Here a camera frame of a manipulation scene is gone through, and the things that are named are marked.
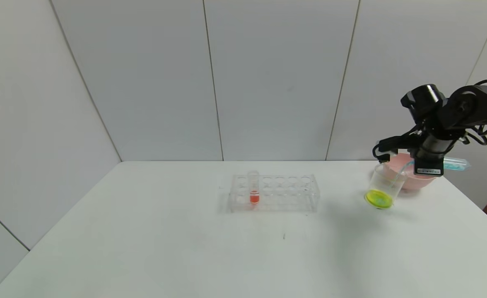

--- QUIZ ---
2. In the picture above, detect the test tube with blue pigment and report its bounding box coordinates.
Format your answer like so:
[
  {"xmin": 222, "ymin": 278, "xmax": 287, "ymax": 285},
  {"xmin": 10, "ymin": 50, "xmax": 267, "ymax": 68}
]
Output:
[{"xmin": 442, "ymin": 156, "xmax": 472, "ymax": 173}]

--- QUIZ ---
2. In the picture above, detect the test tube with orange pigment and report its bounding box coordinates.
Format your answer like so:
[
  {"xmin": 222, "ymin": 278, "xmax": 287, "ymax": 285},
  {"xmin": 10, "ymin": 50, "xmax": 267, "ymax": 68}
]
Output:
[{"xmin": 248, "ymin": 170, "xmax": 261, "ymax": 205}]

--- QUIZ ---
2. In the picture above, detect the clear plastic test tube rack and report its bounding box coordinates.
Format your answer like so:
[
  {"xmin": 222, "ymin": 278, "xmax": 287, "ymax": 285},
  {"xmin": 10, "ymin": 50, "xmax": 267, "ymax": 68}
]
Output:
[{"xmin": 229, "ymin": 173, "xmax": 321, "ymax": 213}]

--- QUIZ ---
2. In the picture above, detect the clear glass beaker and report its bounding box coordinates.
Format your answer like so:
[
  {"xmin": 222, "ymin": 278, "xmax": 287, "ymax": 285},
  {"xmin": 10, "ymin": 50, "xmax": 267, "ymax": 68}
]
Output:
[{"xmin": 364, "ymin": 163, "xmax": 408, "ymax": 210}]

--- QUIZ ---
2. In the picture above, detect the pink bowl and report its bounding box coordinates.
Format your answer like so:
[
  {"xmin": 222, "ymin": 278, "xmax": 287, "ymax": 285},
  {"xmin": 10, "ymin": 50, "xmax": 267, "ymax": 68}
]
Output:
[{"xmin": 382, "ymin": 153, "xmax": 439, "ymax": 192}]

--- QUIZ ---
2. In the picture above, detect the black camera cable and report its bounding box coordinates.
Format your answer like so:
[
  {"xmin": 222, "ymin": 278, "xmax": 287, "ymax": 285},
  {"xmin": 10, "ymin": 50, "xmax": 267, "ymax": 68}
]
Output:
[{"xmin": 373, "ymin": 127, "xmax": 425, "ymax": 164}]

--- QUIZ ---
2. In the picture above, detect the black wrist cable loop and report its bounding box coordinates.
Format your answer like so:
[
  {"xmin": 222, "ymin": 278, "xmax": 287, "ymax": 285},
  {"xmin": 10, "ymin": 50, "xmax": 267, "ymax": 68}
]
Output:
[{"xmin": 464, "ymin": 79, "xmax": 487, "ymax": 146}]

